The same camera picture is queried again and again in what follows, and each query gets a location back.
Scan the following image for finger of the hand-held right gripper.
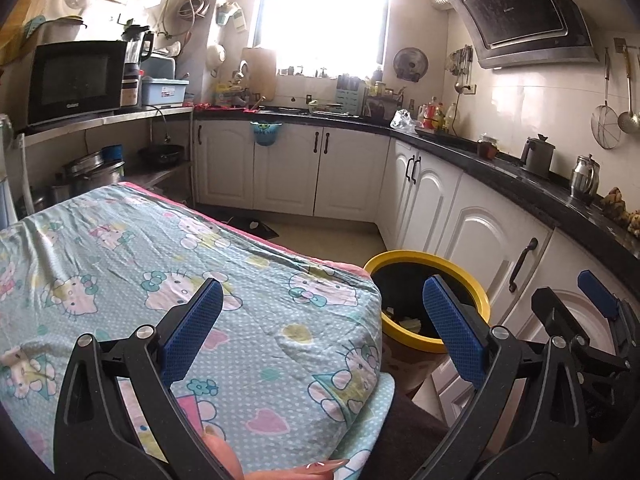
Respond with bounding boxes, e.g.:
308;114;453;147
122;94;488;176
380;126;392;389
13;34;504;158
531;287;592;349
577;270;634;357

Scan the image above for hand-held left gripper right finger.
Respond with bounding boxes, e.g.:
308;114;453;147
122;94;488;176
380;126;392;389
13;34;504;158
415;275;588;480

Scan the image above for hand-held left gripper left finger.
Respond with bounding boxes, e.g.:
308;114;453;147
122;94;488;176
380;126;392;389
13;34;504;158
52;277;231;480

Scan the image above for yellow rimmed waste bin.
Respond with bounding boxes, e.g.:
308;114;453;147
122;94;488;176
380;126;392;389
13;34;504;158
363;249;492;397

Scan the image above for person's left hand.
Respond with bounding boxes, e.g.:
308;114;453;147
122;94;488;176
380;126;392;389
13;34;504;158
202;432;352;480

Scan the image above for brown root vegetables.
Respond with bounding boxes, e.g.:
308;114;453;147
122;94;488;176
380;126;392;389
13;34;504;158
599;187;640;237

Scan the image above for printed cartoon blanket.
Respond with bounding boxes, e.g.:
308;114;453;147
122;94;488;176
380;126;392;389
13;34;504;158
0;182;397;480

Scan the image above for steel kettle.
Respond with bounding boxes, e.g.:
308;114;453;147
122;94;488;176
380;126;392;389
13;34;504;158
568;153;601;202

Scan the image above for black kitchen countertop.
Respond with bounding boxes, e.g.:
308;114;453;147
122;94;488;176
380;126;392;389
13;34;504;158
192;107;640;287

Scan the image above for grey kettle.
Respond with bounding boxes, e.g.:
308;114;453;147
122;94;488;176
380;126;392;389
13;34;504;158
519;133;557;177

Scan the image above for steel ladle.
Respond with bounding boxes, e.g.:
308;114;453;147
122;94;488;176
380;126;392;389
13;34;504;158
617;42;640;135

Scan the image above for black wok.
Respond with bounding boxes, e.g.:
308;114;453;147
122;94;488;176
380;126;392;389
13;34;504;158
137;143;185;168

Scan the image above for steel pot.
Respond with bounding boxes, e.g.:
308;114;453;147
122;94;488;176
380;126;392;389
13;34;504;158
62;152;127;197

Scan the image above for brown jar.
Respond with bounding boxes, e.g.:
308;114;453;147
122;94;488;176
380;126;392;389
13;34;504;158
475;133;500;160

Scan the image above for white kitchen cabinets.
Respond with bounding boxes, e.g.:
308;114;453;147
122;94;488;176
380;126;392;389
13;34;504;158
192;120;640;413

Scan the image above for blue hanging basket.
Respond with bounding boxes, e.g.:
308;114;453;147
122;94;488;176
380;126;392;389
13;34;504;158
249;119;284;148

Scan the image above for white plastic bag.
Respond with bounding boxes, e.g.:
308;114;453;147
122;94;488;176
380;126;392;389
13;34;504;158
389;108;416;134

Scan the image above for metal shelf rack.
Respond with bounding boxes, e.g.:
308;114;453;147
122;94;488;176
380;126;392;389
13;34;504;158
14;104;197;212

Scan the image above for blue plastic dish box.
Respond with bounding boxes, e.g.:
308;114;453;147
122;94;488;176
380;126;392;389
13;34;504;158
139;77;190;108

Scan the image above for wooden cutting board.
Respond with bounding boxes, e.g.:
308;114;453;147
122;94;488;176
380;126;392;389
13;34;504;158
241;47;278;104

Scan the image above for grey plastic box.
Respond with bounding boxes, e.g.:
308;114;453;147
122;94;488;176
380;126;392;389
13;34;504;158
149;54;177;81

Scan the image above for hanging utensil rack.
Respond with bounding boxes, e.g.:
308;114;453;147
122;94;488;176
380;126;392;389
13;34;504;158
446;44;476;94

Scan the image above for blender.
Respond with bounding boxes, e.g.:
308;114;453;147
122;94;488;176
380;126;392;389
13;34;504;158
121;24;155;109

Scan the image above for black microwave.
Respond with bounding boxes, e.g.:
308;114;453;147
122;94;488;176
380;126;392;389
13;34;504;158
27;39;129;129

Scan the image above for range hood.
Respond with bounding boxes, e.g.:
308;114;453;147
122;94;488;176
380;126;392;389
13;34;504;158
439;0;602;71

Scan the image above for white pot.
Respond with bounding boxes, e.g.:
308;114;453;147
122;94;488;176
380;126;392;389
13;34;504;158
42;15;89;44

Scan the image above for kitchen window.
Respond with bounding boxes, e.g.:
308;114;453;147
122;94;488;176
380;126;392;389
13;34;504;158
251;0;392;79

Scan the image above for round bamboo tray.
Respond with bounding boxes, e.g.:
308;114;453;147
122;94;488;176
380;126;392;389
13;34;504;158
0;0;47;67

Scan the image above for wire skimmer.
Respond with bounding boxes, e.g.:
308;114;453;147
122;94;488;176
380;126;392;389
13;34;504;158
590;47;624;150

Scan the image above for dark wall fan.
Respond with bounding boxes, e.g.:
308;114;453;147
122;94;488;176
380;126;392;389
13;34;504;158
392;47;430;83

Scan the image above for white wall holder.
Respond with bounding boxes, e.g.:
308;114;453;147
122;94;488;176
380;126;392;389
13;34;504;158
215;2;247;31

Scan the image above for coiled hose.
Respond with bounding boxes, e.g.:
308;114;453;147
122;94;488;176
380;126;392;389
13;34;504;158
177;0;211;20

